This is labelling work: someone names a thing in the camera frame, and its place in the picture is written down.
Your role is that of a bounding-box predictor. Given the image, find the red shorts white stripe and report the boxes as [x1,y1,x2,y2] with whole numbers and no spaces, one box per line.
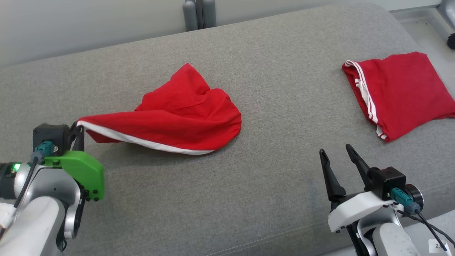
[76,63,242,156]

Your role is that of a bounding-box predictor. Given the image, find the black left cable teal plug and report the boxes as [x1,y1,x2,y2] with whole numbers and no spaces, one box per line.
[14,140,54,209]

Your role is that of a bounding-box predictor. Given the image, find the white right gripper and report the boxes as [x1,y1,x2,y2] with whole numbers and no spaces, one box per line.
[319,144,395,234]

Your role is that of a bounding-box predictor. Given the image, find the white printed cable tag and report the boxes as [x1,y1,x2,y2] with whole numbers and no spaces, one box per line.
[428,239,450,254]

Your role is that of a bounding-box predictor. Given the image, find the red Bulls jersey white sleeves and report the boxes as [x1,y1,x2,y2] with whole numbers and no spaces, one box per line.
[342,51,455,143]

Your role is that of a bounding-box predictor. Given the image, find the grey vertical partition post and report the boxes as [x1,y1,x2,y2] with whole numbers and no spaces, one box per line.
[182,0,217,32]

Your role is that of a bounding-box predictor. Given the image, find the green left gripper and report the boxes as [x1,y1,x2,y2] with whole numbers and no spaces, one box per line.
[44,121,106,201]

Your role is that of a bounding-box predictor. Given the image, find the white tape cable label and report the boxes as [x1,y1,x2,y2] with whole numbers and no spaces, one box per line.
[0,202,17,228]

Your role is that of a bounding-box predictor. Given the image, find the grey wheeled metal frame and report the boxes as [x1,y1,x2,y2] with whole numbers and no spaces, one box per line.
[437,0,455,50]

